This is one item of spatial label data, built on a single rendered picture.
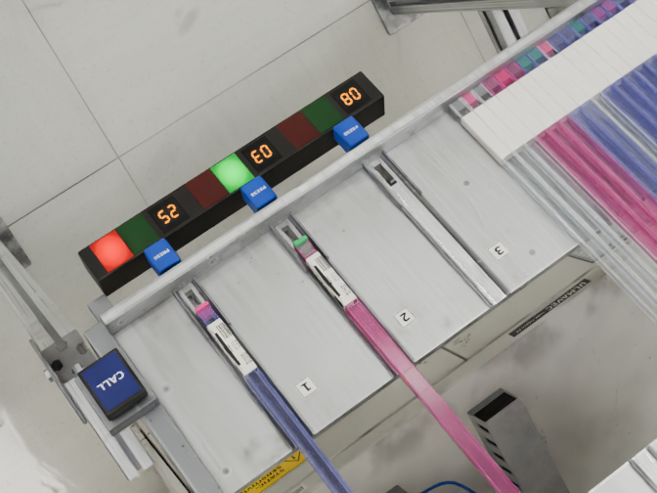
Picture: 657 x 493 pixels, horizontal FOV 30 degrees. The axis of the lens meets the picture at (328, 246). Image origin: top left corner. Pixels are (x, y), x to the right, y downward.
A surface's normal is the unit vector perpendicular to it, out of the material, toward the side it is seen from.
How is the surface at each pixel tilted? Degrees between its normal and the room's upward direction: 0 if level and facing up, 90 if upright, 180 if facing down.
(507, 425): 0
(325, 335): 44
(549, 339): 0
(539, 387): 0
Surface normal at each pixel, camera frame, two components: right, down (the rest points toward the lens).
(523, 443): 0.37, 0.15
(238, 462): -0.06, -0.47
